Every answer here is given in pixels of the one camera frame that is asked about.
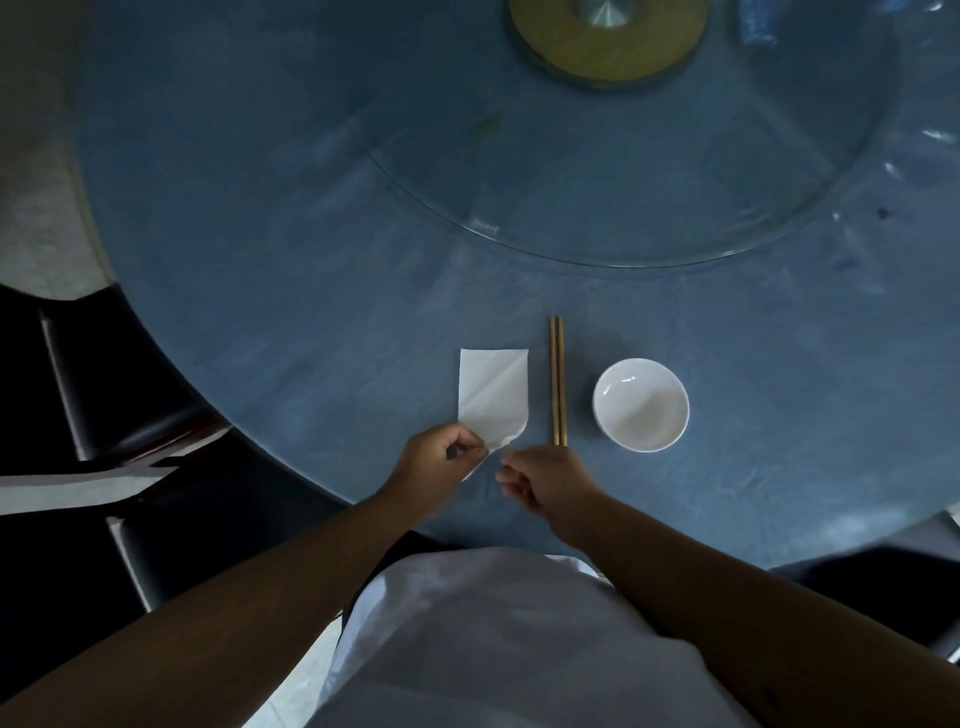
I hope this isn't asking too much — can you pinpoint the glass turntable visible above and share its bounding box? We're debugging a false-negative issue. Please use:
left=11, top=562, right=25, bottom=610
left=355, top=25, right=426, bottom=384
left=365, top=0, right=901, bottom=269

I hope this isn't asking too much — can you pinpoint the white ceramic bowl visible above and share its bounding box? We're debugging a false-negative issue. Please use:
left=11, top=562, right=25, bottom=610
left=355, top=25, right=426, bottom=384
left=592, top=357, right=690, bottom=454

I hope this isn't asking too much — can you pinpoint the black chair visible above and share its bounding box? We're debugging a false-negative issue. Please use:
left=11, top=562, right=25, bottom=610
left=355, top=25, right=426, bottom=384
left=0, top=435, right=354, bottom=702
left=768, top=512, right=960, bottom=665
left=0, top=283, right=230, bottom=475

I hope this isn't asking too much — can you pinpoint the person's left forearm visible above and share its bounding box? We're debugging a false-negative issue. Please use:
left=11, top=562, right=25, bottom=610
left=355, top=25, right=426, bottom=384
left=0, top=489, right=432, bottom=728

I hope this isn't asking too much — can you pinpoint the white paper napkin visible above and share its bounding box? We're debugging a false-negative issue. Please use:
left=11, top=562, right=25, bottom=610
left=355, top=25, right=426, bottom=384
left=456, top=348, right=530, bottom=483

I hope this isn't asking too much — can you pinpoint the blue tablecloth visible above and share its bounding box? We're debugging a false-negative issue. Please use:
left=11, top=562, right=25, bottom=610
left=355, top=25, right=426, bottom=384
left=75, top=0, right=960, bottom=570

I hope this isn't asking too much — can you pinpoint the person's right forearm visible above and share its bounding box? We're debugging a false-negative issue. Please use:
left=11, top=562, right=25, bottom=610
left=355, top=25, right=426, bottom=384
left=566, top=491, right=960, bottom=728

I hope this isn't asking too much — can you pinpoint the person's left hand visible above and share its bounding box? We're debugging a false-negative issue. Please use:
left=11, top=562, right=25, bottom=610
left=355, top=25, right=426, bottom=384
left=377, top=422, right=490, bottom=519

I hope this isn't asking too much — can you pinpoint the person's right hand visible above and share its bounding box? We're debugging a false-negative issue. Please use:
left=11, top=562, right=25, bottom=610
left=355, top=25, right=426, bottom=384
left=495, top=445, right=607, bottom=550

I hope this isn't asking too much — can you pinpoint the round wooden turntable base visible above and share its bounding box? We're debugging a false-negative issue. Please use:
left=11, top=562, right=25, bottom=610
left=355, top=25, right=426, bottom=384
left=507, top=0, right=710, bottom=90

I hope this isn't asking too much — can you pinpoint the person's white shirt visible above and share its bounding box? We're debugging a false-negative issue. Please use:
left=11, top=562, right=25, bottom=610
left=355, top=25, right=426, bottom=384
left=303, top=546, right=762, bottom=728

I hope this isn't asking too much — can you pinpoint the wooden chopstick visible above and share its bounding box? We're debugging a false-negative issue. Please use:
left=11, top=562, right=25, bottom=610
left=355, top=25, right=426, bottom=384
left=555, top=315, right=569, bottom=448
left=549, top=315, right=560, bottom=447

